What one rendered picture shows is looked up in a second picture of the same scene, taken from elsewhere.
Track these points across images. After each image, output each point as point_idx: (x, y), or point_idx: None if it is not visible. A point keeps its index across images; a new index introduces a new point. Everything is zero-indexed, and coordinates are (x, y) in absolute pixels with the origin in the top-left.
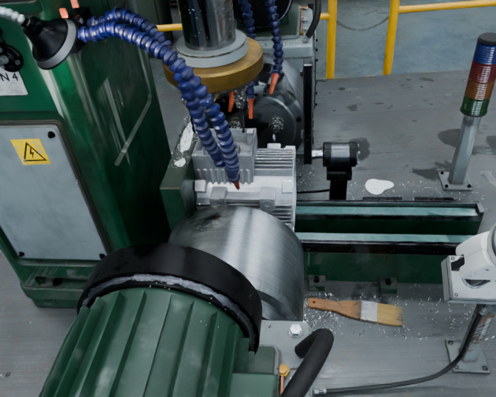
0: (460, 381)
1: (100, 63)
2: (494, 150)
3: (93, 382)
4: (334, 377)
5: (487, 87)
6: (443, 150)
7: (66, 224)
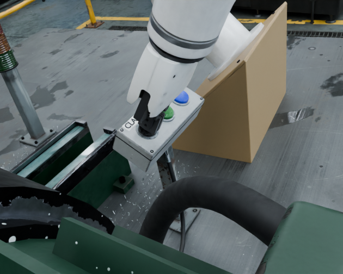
0: (195, 233)
1: None
2: (40, 103)
3: None
4: None
5: (2, 38)
6: (6, 126)
7: None
